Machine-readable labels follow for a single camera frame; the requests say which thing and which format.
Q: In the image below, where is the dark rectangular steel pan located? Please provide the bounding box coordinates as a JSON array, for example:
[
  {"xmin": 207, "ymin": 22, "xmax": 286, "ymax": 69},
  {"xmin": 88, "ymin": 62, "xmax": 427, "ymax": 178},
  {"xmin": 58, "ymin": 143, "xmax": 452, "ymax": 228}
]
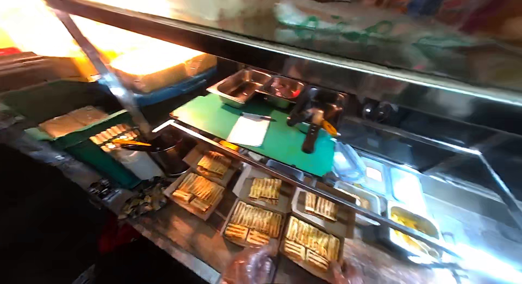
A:
[{"xmin": 297, "ymin": 86, "xmax": 350, "ymax": 135}]

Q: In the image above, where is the metal and glass display case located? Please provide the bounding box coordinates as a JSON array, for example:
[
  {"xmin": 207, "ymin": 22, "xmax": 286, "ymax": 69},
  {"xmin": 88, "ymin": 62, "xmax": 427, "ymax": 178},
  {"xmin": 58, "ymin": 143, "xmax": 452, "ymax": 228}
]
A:
[{"xmin": 37, "ymin": 0, "xmax": 522, "ymax": 260}]

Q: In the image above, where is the green plastic crate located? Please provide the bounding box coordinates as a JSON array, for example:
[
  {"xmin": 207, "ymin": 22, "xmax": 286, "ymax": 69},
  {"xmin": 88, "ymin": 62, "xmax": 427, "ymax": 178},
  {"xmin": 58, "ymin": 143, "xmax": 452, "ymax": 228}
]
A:
[{"xmin": 25, "ymin": 81, "xmax": 143, "ymax": 189}]

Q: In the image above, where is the person's left hand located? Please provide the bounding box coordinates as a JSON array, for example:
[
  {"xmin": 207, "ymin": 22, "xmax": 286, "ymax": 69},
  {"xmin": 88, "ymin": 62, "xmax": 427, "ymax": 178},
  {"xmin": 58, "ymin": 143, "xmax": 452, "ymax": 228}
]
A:
[{"xmin": 220, "ymin": 241, "xmax": 278, "ymax": 284}]

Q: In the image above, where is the pile of bread rolls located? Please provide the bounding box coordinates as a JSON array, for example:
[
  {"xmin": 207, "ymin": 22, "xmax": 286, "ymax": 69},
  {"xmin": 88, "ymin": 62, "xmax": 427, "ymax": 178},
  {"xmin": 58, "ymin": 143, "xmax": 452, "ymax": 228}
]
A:
[{"xmin": 89, "ymin": 124, "xmax": 139, "ymax": 153}]

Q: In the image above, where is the white rectangular sheet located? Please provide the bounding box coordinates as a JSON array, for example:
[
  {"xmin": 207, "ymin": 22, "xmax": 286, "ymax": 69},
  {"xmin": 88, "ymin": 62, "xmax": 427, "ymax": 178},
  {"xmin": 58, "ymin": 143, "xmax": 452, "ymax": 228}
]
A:
[{"xmin": 227, "ymin": 114, "xmax": 271, "ymax": 148}]

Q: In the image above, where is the dark cylindrical metal pot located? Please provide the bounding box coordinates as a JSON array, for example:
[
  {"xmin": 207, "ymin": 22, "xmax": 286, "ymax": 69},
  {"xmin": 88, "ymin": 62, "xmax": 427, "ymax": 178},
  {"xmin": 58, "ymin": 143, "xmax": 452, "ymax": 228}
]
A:
[{"xmin": 148, "ymin": 125, "xmax": 197, "ymax": 177}]

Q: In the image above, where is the grey-brown carton food box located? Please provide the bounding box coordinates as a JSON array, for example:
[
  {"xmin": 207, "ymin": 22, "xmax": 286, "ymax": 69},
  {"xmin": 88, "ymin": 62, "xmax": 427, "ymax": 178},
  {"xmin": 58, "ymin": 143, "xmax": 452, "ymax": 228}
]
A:
[
  {"xmin": 220, "ymin": 163, "xmax": 295, "ymax": 249},
  {"xmin": 280, "ymin": 186, "xmax": 356, "ymax": 283}
]

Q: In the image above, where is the yellow-handled utensil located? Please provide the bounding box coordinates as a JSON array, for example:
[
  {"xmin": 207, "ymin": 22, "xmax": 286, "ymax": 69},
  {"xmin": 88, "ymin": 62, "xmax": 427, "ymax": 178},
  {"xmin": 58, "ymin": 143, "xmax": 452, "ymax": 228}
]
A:
[{"xmin": 322, "ymin": 120, "xmax": 340, "ymax": 137}]

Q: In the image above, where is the brown carton food box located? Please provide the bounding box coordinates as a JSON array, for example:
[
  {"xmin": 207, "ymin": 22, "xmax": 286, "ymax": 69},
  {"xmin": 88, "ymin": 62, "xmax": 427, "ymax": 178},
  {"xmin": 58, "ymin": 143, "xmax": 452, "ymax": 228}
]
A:
[{"xmin": 163, "ymin": 143, "xmax": 242, "ymax": 221}]

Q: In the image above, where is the knife with dark handle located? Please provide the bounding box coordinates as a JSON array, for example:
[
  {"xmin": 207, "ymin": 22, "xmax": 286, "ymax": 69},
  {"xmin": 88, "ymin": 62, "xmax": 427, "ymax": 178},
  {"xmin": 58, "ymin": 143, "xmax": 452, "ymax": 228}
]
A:
[{"xmin": 241, "ymin": 112, "xmax": 276, "ymax": 122}]

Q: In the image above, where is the green cutting board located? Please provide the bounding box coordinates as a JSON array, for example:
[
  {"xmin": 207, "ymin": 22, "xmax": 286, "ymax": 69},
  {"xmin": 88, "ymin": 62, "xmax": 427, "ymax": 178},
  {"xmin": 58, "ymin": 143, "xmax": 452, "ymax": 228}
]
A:
[{"xmin": 170, "ymin": 93, "xmax": 337, "ymax": 177}]

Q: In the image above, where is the empty rectangular steel pan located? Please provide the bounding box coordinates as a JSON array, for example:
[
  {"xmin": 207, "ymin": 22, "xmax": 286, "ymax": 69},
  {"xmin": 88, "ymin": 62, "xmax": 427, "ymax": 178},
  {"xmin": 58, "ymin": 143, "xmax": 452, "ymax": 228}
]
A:
[{"xmin": 207, "ymin": 68, "xmax": 272, "ymax": 109}]

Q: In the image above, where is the white container with yellow food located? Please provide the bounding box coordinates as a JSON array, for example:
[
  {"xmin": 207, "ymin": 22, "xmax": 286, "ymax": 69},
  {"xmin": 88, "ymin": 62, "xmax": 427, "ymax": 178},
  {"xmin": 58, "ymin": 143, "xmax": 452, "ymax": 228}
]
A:
[
  {"xmin": 387, "ymin": 201, "xmax": 441, "ymax": 240},
  {"xmin": 389, "ymin": 227, "xmax": 440, "ymax": 262}
]

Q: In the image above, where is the person's right hand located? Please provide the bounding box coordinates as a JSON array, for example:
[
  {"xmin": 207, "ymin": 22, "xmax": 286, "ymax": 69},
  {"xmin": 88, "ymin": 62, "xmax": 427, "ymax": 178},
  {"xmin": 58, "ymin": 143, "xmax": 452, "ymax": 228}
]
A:
[{"xmin": 330, "ymin": 257, "xmax": 364, "ymax": 284}]

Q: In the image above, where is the heap of small dark scraps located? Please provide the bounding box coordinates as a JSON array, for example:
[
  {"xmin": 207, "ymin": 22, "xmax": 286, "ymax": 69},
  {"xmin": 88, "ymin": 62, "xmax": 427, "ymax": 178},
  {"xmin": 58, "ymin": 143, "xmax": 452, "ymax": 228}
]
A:
[{"xmin": 119, "ymin": 177, "xmax": 169, "ymax": 219}]

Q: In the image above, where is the clear plastic container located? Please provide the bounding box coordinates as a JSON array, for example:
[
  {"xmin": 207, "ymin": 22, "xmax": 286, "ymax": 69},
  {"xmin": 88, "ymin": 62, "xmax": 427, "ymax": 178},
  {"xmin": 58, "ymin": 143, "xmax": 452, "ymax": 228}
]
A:
[
  {"xmin": 389, "ymin": 166, "xmax": 426, "ymax": 215},
  {"xmin": 332, "ymin": 140, "xmax": 367, "ymax": 183},
  {"xmin": 359, "ymin": 156, "xmax": 390, "ymax": 196}
]

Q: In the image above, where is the blue plastic tray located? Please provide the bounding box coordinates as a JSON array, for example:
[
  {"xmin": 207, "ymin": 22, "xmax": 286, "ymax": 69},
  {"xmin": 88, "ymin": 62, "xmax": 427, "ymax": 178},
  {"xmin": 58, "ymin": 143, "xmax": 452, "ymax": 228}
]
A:
[{"xmin": 132, "ymin": 67, "xmax": 218, "ymax": 107}]

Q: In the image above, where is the utensil with orange handle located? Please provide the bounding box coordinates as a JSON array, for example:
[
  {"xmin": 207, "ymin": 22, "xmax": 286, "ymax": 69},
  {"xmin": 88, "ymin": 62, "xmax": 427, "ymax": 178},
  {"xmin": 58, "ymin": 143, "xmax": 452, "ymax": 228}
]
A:
[{"xmin": 112, "ymin": 139, "xmax": 152, "ymax": 151}]

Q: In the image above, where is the red cloth-like object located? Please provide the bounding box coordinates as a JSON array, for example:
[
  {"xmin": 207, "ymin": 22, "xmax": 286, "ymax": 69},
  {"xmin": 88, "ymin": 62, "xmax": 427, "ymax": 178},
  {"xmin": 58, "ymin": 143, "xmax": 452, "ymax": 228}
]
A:
[{"xmin": 98, "ymin": 215, "xmax": 140, "ymax": 253}]

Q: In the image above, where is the steel pan with red food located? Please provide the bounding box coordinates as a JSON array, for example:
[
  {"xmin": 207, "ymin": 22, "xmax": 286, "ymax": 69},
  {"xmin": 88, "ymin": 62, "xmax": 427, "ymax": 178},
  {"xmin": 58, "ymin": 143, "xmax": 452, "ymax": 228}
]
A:
[{"xmin": 256, "ymin": 75, "xmax": 306, "ymax": 110}]

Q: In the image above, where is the pile of toasted sandwich strips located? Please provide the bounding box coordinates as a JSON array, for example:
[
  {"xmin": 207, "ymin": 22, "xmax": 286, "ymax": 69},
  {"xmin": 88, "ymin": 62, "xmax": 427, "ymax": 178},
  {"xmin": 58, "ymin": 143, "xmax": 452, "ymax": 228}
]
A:
[
  {"xmin": 249, "ymin": 177, "xmax": 282, "ymax": 205},
  {"xmin": 172, "ymin": 172, "xmax": 225, "ymax": 214},
  {"xmin": 197, "ymin": 151, "xmax": 232, "ymax": 179},
  {"xmin": 304, "ymin": 192, "xmax": 338, "ymax": 221},
  {"xmin": 224, "ymin": 200, "xmax": 282, "ymax": 245},
  {"xmin": 284, "ymin": 216, "xmax": 341, "ymax": 273}
]

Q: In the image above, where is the pile of packaged bread loaves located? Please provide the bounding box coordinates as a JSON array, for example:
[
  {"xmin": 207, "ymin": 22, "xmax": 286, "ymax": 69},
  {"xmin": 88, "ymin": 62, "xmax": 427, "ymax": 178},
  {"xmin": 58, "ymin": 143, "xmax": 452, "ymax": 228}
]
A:
[{"xmin": 108, "ymin": 48, "xmax": 218, "ymax": 93}]

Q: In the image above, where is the black-handled utensil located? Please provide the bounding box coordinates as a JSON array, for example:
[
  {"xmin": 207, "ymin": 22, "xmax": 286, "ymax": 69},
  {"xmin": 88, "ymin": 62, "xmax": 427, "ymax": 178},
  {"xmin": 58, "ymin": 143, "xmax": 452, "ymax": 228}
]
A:
[{"xmin": 302, "ymin": 124, "xmax": 320, "ymax": 154}]

